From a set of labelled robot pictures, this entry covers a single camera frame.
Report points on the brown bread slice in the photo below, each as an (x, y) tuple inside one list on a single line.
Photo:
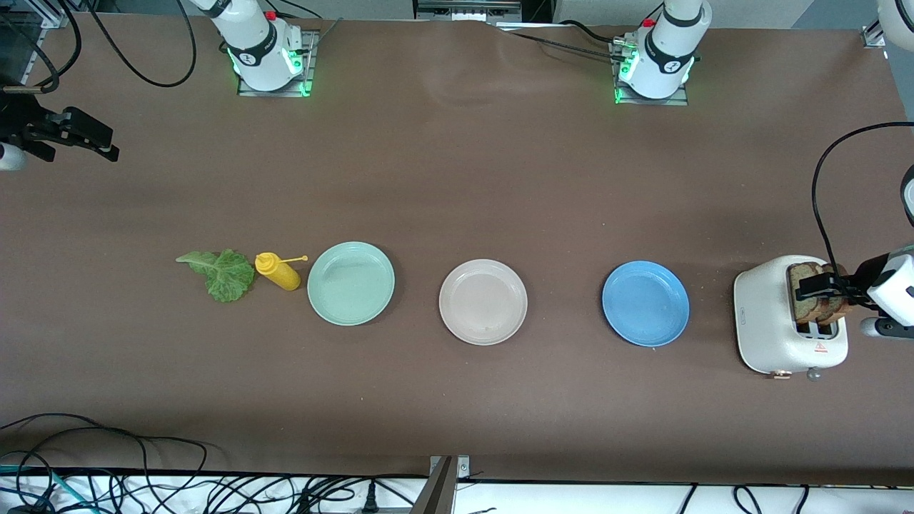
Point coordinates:
[(832, 310), (803, 310)]

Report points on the mint green plate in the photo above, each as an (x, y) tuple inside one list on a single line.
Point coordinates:
[(350, 283)]

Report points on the black power plug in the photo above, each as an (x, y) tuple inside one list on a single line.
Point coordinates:
[(370, 500)]

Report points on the metal table bracket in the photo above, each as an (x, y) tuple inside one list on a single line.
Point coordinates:
[(439, 492)]

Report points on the blue plate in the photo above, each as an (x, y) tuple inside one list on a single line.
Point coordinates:
[(646, 303)]

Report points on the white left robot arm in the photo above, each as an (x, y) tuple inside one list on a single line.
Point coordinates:
[(668, 57)]

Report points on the white two-slot toaster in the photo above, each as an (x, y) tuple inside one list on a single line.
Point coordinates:
[(760, 321)]

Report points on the black metal equipment box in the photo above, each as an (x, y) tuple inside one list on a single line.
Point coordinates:
[(468, 8)]

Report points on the green lettuce leaf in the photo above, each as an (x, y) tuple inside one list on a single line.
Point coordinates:
[(227, 275)]

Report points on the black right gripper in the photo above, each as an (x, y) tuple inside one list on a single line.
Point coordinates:
[(19, 123)]

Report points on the grey toaster knob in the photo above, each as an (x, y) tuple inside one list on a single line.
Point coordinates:
[(814, 373)]

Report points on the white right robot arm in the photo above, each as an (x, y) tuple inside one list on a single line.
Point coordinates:
[(257, 50)]

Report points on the yellow squeeze bottle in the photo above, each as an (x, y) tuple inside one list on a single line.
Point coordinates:
[(280, 273)]

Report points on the beige plate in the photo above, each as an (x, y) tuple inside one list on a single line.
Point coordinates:
[(483, 302)]

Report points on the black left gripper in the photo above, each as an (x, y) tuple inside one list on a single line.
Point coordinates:
[(861, 274)]

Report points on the copper toaster lever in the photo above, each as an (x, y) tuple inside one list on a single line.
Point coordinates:
[(782, 374)]

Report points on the aluminium frame profile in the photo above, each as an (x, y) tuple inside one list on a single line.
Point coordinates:
[(875, 36), (53, 14)]

